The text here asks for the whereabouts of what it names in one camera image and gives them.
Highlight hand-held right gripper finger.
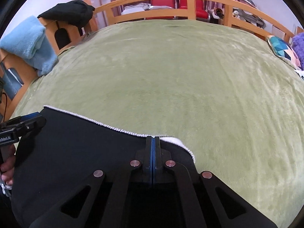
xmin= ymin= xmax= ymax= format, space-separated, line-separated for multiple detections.
xmin=28 ymin=136 xmax=154 ymax=228
xmin=154 ymin=136 xmax=277 ymax=228

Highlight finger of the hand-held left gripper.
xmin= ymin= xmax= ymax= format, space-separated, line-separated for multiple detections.
xmin=11 ymin=112 xmax=43 ymax=124
xmin=20 ymin=116 xmax=47 ymax=136

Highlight black pants with white stripe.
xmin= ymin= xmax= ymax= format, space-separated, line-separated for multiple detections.
xmin=11 ymin=105 xmax=196 ymax=228

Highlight person's left hand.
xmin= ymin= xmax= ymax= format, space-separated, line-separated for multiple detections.
xmin=1 ymin=157 xmax=15 ymax=186

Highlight light blue fleece blanket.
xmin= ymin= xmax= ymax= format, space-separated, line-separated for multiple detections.
xmin=0 ymin=16 xmax=59 ymax=76

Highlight green fleece blanket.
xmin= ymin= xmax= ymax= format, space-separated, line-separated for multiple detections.
xmin=11 ymin=19 xmax=304 ymax=228

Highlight wooden box with arched hole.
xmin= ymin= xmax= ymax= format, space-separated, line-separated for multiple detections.
xmin=38 ymin=17 xmax=98 ymax=55

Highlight black cloth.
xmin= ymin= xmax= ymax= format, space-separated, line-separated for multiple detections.
xmin=37 ymin=0 xmax=95 ymax=28

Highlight wooden pole stand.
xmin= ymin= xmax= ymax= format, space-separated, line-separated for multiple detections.
xmin=96 ymin=0 xmax=115 ymax=26

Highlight grey folded cloth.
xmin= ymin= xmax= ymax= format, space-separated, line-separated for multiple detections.
xmin=122 ymin=3 xmax=152 ymax=16

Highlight red chair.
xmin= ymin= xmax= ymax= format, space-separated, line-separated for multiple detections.
xmin=179 ymin=0 xmax=209 ymax=19
xmin=151 ymin=0 xmax=177 ymax=20

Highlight teal patterned cushion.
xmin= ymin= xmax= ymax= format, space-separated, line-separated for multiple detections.
xmin=267 ymin=35 xmax=302 ymax=70

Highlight purple plush cushion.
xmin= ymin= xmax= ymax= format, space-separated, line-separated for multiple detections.
xmin=292 ymin=33 xmax=304 ymax=69

